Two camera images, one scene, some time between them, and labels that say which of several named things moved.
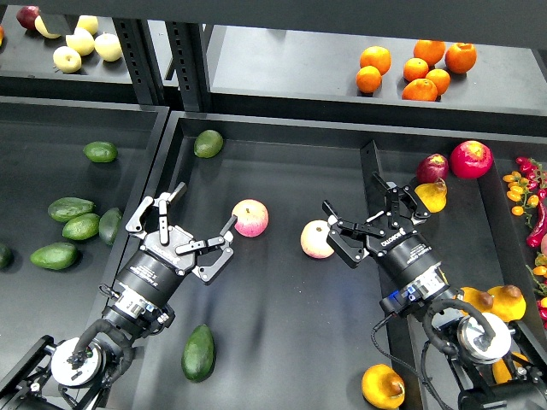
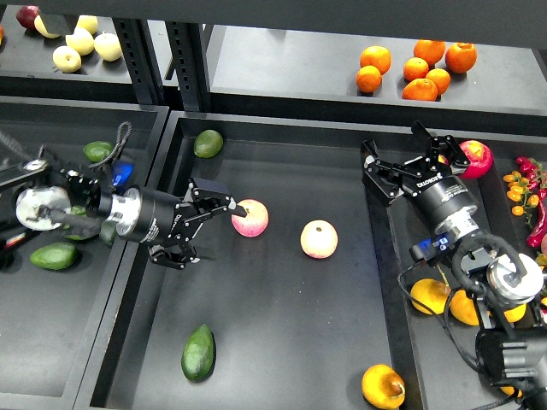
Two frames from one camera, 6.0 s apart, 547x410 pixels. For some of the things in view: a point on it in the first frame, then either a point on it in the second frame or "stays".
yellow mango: [382, 387] stays
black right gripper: [404, 254] -> [446, 199]
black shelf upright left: [137, 43] stays
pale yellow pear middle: [80, 42] stays
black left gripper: [149, 277] -> [153, 217]
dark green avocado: [198, 354] stays
